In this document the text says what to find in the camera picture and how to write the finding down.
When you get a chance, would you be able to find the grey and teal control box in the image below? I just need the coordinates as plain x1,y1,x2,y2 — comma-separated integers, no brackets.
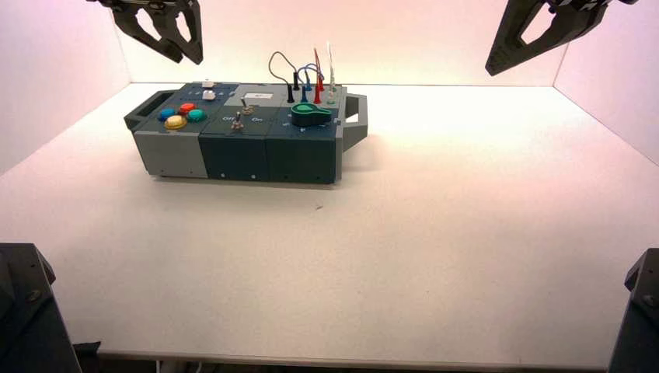
123,81,370,185

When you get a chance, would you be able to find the red jumper wire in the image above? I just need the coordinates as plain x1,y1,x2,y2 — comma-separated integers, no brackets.
312,47,326,106

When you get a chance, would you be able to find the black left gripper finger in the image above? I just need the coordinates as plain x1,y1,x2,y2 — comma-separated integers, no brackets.
111,8,185,64
163,0,204,66

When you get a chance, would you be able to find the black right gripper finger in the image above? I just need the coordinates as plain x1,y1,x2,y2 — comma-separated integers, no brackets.
486,5,615,77
484,0,553,73

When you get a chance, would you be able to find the green rotary knob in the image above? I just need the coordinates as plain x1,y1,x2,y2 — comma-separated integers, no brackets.
291,102,333,128

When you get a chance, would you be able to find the white jumper wire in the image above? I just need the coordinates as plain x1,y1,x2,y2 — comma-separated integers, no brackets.
326,40,339,106

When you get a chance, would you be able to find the blue jumper wire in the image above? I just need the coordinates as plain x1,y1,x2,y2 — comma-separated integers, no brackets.
297,62,321,104

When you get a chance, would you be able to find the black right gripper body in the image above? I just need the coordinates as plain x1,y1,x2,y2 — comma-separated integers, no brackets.
546,0,640,16

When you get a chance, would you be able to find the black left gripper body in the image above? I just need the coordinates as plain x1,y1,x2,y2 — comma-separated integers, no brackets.
86,0,200,12

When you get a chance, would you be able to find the black jumper wire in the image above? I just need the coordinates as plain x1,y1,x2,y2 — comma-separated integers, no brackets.
267,51,302,104

